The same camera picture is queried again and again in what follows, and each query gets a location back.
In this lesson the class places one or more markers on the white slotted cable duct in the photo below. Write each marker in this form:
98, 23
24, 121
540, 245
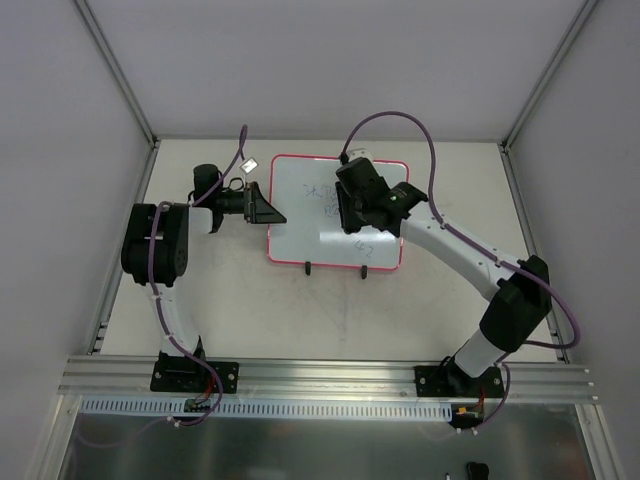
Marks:
231, 407

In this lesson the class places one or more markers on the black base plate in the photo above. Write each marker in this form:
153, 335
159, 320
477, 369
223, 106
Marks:
448, 381
179, 374

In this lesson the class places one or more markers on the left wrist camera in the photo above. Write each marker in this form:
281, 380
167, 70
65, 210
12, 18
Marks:
248, 166

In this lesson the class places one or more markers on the aluminium mounting rail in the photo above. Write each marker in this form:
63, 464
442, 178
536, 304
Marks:
553, 383

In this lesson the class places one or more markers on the black eraser on floor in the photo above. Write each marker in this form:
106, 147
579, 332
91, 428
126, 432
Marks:
477, 471

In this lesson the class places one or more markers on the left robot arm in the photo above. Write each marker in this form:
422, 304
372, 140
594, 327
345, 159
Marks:
156, 254

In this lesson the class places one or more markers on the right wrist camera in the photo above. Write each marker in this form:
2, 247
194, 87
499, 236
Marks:
354, 154

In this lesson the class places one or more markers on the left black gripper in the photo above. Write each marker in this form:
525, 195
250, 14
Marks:
252, 203

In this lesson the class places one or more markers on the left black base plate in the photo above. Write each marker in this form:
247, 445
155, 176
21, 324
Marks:
179, 374

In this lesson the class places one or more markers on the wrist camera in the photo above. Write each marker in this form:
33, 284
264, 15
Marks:
354, 154
248, 166

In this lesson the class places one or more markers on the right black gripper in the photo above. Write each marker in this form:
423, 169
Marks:
347, 208

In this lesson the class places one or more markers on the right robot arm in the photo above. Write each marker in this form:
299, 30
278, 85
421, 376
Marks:
517, 299

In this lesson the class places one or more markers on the whiteboard wire stand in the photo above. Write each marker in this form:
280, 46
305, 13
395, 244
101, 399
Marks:
363, 270

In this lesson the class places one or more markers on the pink framed whiteboard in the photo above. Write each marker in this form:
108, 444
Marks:
303, 189

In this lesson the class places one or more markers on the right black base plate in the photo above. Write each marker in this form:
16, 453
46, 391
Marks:
448, 381

